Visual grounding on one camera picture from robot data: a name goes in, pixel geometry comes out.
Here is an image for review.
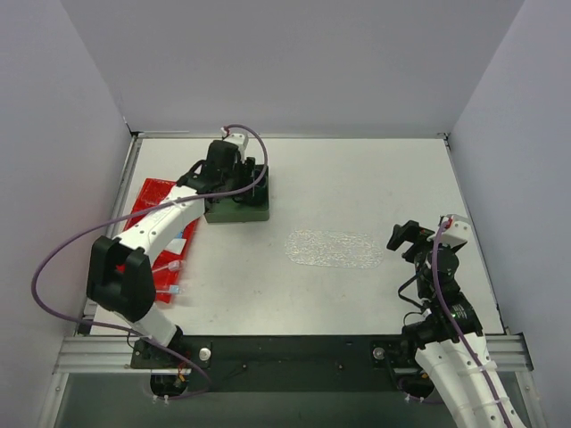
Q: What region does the dark green mug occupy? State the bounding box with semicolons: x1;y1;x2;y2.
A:
232;164;269;207

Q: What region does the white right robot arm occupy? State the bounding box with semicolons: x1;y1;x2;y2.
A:
386;215;524;427

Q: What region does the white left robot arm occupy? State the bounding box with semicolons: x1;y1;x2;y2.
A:
87;134;255;367

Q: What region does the green plastic tray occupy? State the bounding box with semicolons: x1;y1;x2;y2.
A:
204;171;269;224

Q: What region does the clear textured oval tray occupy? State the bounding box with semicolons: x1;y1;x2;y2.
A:
285;230;384;269

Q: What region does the red plastic organizer box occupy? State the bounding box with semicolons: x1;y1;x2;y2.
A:
118;178;204;305

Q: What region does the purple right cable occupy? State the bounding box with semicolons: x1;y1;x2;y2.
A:
401;220;514;428

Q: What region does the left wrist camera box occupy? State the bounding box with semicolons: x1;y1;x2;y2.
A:
221;128;249;153

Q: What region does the aluminium frame rail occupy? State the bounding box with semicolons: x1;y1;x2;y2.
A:
53;332;534;375

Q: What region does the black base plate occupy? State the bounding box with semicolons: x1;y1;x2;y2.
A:
128;334;451;394

